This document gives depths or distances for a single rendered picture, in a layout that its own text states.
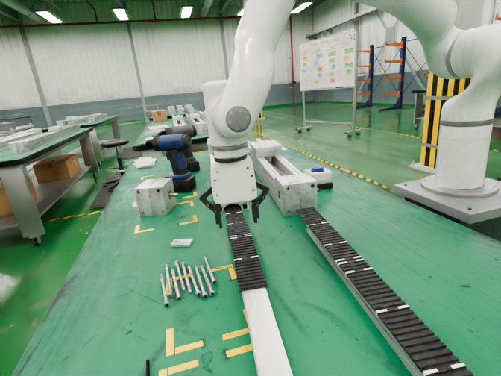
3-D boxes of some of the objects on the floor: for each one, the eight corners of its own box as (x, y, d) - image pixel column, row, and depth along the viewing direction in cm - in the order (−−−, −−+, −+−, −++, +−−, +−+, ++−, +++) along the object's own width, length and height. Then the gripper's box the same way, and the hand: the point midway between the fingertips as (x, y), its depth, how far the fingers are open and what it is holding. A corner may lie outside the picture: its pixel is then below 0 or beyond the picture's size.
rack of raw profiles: (350, 109, 1146) (351, 46, 1076) (370, 106, 1166) (373, 45, 1096) (417, 114, 842) (424, 27, 772) (443, 110, 861) (452, 25, 791)
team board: (295, 133, 709) (291, 43, 647) (310, 130, 735) (308, 43, 673) (347, 139, 590) (349, 29, 528) (363, 134, 616) (367, 29, 554)
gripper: (265, 145, 71) (269, 212, 77) (191, 154, 69) (202, 222, 75) (271, 151, 64) (276, 224, 70) (190, 160, 62) (201, 236, 68)
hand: (237, 218), depth 72 cm, fingers open, 8 cm apart
